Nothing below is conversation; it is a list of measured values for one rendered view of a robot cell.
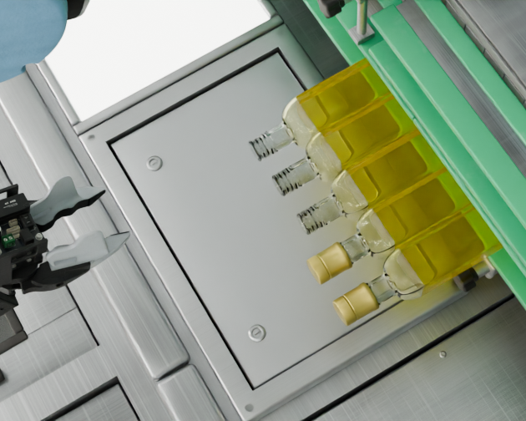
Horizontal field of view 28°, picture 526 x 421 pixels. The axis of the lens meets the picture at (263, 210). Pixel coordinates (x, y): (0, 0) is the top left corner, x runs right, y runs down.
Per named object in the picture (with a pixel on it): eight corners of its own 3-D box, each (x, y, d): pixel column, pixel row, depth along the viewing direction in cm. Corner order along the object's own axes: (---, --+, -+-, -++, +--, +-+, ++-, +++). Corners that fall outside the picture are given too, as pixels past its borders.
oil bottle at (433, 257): (521, 185, 129) (374, 271, 127) (528, 168, 124) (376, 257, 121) (548, 222, 128) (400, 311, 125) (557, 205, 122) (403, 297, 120)
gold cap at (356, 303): (381, 306, 121) (349, 326, 120) (376, 309, 124) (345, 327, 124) (365, 280, 121) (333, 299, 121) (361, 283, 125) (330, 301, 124)
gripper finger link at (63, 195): (110, 167, 108) (37, 212, 103) (104, 197, 113) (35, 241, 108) (91, 146, 109) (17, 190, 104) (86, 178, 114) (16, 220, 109)
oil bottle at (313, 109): (416, 47, 138) (276, 125, 135) (419, 24, 132) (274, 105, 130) (440, 79, 136) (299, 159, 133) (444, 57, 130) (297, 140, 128)
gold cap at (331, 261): (350, 268, 126) (319, 286, 126) (335, 243, 127) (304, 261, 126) (354, 266, 123) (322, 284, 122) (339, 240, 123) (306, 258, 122)
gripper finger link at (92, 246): (142, 235, 104) (50, 250, 101) (134, 263, 109) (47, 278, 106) (134, 208, 106) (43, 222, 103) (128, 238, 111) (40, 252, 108)
